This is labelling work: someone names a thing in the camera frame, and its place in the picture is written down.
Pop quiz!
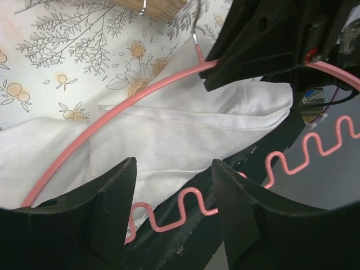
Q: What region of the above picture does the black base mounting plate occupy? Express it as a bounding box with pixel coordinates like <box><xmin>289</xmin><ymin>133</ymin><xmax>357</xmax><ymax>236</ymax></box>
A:
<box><xmin>121</xmin><ymin>110</ymin><xmax>305</xmax><ymax>269</ymax></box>

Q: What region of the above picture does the white cloth garment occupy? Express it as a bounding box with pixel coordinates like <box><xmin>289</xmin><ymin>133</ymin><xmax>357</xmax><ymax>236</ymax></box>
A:
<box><xmin>0</xmin><ymin>38</ymin><xmax>295</xmax><ymax>228</ymax></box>

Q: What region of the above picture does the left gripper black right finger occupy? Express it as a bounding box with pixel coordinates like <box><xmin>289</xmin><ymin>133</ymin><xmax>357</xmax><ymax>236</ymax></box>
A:
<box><xmin>210</xmin><ymin>159</ymin><xmax>360</xmax><ymax>270</ymax></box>

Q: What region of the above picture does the floral table mat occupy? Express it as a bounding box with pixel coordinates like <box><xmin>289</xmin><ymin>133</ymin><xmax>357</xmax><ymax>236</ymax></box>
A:
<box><xmin>1</xmin><ymin>1</ymin><xmax>231</xmax><ymax>129</ymax></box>

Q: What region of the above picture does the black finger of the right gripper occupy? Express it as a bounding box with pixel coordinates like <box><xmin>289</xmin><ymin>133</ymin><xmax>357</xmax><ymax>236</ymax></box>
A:
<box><xmin>200</xmin><ymin>0</ymin><xmax>327</xmax><ymax>91</ymax></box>

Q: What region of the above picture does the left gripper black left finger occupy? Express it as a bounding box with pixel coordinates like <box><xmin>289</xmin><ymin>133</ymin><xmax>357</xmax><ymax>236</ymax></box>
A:
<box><xmin>1</xmin><ymin>157</ymin><xmax>137</xmax><ymax>269</ymax></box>

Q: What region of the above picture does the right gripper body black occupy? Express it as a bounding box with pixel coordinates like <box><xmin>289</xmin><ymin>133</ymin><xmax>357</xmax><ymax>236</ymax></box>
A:
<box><xmin>292</xmin><ymin>1</ymin><xmax>359</xmax><ymax>92</ymax></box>

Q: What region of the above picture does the wooden clothes rack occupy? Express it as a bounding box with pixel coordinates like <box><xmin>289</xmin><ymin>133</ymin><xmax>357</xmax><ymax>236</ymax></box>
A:
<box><xmin>109</xmin><ymin>0</ymin><xmax>187</xmax><ymax>21</ymax></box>

